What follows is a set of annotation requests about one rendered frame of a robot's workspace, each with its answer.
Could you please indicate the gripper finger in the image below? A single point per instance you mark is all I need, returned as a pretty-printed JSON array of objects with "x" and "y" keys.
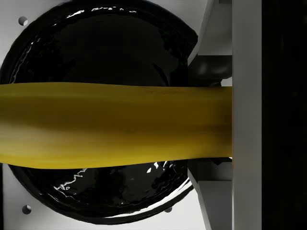
[
  {"x": 213, "y": 69},
  {"x": 216, "y": 191}
]

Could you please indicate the banana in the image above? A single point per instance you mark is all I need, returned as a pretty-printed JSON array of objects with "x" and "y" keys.
[{"x": 120, "y": 124}]

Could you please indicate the black plate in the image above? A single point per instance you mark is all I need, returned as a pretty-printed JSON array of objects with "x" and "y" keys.
[{"x": 108, "y": 48}]

